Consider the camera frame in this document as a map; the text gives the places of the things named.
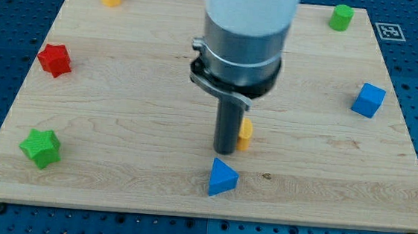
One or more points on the yellow heart block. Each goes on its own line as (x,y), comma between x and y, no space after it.
(244,135)

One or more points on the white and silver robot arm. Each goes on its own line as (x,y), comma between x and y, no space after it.
(241,48)

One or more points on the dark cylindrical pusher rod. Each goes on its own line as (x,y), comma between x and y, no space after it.
(230,113)

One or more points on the blue triangle block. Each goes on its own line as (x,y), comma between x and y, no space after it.
(222,178)

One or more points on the light wooden board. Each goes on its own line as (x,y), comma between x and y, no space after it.
(136,134)

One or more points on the blue cube block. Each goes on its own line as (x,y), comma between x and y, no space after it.
(369,100)

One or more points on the red star block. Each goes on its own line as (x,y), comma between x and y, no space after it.
(55,60)

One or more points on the green cylinder block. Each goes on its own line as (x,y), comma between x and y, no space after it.
(341,17)

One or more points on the green star block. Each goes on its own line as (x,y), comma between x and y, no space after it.
(41,147)

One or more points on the white fiducial marker tag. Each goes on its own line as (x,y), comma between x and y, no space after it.
(390,32)

